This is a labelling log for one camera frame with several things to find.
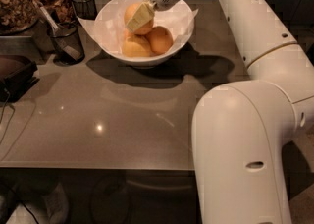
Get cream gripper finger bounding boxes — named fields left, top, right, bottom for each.
left=125, top=1, right=157, bottom=34

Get orange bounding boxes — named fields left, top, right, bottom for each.
left=123, top=2, right=155, bottom=36
left=145, top=26, right=174, bottom=55
left=122, top=35, right=151, bottom=57

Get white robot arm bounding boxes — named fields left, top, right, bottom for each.
left=127, top=0, right=314, bottom=224

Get white ceramic bowl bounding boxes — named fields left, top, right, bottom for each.
left=95, top=0, right=197, bottom=68

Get white paper bowl liner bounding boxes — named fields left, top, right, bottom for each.
left=78, top=0, right=197, bottom=58

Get black mesh cup far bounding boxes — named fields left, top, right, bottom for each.
left=72, top=0, right=97, bottom=20

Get black mesh cup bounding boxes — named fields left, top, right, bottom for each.
left=72, top=0, right=97, bottom=20
left=47, top=23, right=85, bottom=65

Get black mesh cup near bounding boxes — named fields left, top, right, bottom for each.
left=47, top=23, right=85, bottom=65

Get metal serving tongs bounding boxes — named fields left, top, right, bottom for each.
left=6, top=0, right=81, bottom=61

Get glass jar of nuts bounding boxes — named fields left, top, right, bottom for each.
left=0, top=0, right=38, bottom=35

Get dark brown box device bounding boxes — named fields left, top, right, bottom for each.
left=0, top=55, right=37, bottom=102

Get thin black cable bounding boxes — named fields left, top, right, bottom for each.
left=0, top=89, right=17, bottom=145

